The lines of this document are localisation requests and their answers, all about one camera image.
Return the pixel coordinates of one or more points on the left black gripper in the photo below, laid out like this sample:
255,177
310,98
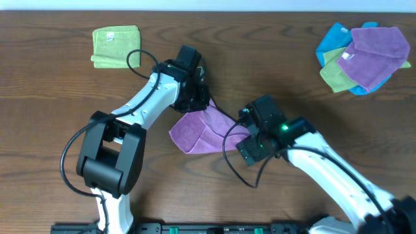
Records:
194,101

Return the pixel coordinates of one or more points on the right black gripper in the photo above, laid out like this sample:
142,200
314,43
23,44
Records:
252,148

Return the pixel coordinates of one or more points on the purple cloth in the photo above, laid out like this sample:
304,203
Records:
378,37
207,131

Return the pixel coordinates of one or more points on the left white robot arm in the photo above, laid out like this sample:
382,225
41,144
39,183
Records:
112,152

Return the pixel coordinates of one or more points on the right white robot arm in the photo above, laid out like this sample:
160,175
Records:
369,208

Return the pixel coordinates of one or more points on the folded green cloth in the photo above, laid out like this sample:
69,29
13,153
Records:
113,44

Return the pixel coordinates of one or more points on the green cloth on pile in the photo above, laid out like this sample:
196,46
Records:
334,74

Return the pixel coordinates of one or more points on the blue cloth on pile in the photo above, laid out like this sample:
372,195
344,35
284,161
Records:
335,40

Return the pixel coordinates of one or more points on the purple cloth on pile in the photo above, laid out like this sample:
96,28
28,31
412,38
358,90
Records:
378,37

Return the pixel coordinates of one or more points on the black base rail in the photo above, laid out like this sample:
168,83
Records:
155,228

